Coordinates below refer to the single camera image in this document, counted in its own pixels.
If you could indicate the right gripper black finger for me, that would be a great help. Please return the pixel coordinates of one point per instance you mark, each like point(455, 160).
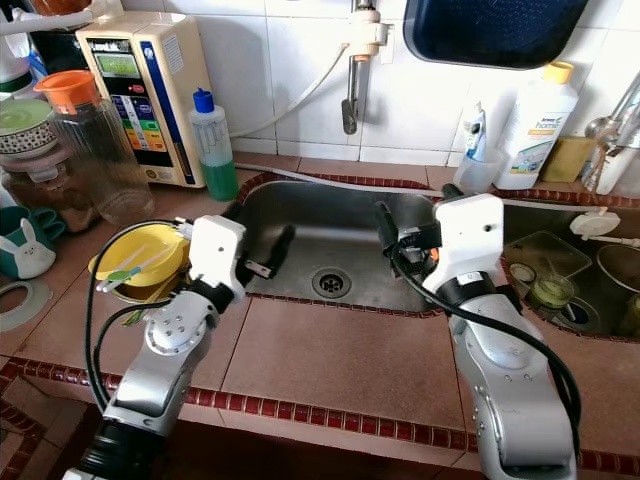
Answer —
point(388, 230)
point(454, 192)

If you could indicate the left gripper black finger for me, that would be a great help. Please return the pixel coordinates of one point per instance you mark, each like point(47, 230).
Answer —
point(235, 211)
point(284, 245)

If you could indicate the yellow plastic bowl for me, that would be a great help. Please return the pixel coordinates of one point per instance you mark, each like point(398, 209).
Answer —
point(155, 248)

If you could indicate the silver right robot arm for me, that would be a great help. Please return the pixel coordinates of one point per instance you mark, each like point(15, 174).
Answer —
point(510, 390)

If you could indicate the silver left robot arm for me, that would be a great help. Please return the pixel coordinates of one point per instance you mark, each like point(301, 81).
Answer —
point(175, 340)

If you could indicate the clear plastic cup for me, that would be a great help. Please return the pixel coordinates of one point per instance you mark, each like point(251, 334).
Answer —
point(478, 175)

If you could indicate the green soap bottle blue cap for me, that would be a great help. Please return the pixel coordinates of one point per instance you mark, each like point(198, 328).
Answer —
point(215, 180)

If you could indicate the steel sink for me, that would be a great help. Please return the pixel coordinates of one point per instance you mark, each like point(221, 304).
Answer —
point(610, 300)
point(345, 235)

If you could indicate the blue white tube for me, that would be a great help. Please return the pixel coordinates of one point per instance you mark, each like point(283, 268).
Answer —
point(477, 125)

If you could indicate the shallow steel bowl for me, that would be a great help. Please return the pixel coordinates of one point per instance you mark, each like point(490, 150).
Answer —
point(185, 288)

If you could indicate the white detergent bottle yellow cap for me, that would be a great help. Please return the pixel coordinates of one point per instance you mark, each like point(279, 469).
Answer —
point(538, 130)

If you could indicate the clear food container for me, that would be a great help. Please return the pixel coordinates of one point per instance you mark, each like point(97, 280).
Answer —
point(545, 250)

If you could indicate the yellow sponge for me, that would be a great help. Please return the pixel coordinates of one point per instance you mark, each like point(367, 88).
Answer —
point(565, 160)

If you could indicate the drinking glass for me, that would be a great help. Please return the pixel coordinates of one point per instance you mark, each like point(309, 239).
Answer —
point(552, 292)

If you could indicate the glass pitcher orange lid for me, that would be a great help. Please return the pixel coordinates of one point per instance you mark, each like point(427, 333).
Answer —
point(100, 150)

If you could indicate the steel ladle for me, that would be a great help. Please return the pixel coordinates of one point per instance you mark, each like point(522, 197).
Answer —
point(602, 127)

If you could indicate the green bunny mug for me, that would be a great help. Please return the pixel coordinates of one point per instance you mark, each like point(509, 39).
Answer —
point(20, 250)

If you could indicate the beige water ionizer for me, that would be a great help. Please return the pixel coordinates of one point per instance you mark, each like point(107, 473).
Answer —
point(170, 60)

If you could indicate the dark blue tray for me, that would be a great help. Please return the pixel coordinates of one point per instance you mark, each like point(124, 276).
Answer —
point(495, 30)

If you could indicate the patterned bowl green lid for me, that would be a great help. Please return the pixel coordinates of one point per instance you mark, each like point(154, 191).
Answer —
point(22, 120)

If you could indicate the glass jar pink lid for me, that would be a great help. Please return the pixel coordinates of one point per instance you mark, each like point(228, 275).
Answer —
point(50, 195)

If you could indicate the steel pot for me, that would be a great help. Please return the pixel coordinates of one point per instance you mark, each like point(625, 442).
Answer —
point(622, 285)

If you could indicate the white thermos jug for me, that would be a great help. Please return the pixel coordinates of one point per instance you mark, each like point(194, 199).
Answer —
point(12, 50)

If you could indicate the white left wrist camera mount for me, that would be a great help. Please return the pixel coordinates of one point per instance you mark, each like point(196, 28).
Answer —
point(218, 250)

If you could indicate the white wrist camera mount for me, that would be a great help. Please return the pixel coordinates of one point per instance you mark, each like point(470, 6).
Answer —
point(218, 250)
point(468, 235)

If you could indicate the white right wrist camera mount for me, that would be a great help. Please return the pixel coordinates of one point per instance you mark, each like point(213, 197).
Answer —
point(468, 235)

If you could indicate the steel wall faucet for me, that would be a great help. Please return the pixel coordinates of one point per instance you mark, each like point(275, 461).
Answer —
point(350, 100)

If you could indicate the white shelf rail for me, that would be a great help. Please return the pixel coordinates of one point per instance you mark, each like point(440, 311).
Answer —
point(40, 20)

